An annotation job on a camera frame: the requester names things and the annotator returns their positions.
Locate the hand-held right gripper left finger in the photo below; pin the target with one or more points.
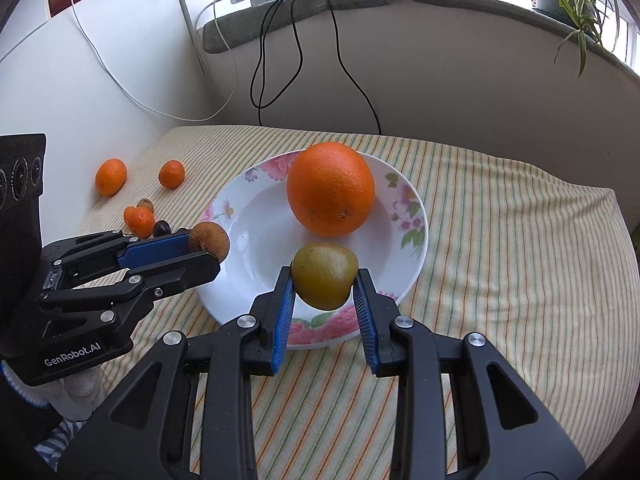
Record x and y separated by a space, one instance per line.
282 320

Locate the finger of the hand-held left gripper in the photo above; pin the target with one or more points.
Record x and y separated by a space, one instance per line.
180 272
155 250

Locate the white floral plate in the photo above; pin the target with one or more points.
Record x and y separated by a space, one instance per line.
255 240

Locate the striped tablecloth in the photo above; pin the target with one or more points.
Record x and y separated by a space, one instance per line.
500 260

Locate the blue striped clothing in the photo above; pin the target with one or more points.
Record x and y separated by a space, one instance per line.
57 440

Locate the green object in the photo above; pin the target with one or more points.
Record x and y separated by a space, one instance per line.
636 240

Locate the grey windowsill mat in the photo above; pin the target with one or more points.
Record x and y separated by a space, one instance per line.
240 25

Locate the green-brown kiwi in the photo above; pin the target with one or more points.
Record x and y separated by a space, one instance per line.
325 275

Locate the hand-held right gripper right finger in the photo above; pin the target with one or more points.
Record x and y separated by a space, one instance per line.
367 335

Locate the dark brown chestnut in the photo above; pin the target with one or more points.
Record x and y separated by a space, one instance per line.
161 228

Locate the person's left hand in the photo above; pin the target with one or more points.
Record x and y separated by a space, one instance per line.
75 391

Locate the large orange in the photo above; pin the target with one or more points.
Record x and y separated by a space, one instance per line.
330 190

